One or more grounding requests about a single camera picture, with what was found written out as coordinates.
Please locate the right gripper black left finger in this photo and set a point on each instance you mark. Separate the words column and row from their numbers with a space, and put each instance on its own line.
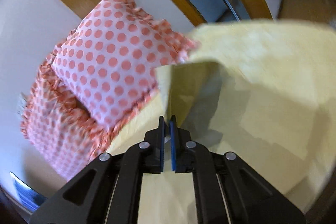
column 154, row 159

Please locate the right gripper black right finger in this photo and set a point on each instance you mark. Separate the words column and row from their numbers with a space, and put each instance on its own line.
column 180, row 157

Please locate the beige khaki pants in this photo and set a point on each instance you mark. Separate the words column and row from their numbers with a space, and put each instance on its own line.
column 265, row 90

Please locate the cream orange patterned bedsheet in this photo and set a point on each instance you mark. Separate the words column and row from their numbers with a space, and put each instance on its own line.
column 167, row 197

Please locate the upper pink polka dot pillow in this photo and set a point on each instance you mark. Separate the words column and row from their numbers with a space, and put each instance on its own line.
column 108, row 62

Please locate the pink polka dot pillow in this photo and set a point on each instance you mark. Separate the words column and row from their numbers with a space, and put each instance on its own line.
column 108, row 62
column 59, row 128

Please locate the lower pink polka dot pillow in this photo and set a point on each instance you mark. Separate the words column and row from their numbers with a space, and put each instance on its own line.
column 59, row 128

